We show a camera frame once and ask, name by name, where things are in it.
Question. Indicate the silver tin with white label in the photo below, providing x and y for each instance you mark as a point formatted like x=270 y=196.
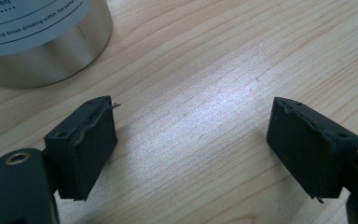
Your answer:
x=40 y=40

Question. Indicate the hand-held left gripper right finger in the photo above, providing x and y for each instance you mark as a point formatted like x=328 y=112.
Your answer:
x=307 y=149

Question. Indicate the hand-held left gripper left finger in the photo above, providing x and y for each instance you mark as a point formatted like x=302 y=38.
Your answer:
x=84 y=149

